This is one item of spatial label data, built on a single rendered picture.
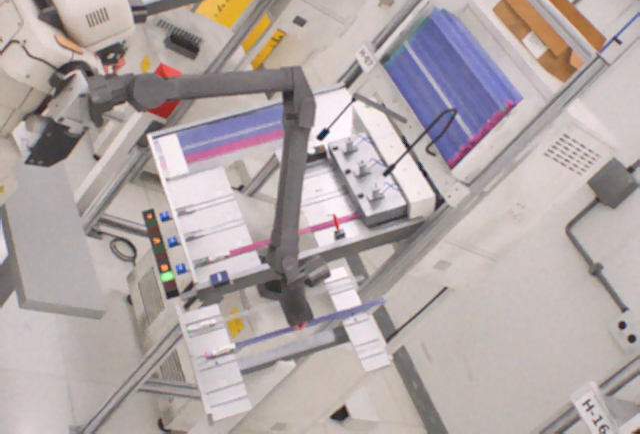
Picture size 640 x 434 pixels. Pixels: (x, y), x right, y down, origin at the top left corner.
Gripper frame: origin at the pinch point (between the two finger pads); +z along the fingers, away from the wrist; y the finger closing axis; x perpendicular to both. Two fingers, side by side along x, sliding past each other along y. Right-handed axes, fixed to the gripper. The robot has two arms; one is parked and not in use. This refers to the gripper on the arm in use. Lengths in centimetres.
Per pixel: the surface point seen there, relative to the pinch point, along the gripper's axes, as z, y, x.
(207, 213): 5, 55, 12
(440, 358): 175, 77, -85
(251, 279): 7.9, 26.5, 6.3
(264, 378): 12.6, -3.9, 12.4
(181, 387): 49, 26, 35
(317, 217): 6.0, 40.3, -19.3
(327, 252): 6.5, 26.3, -17.4
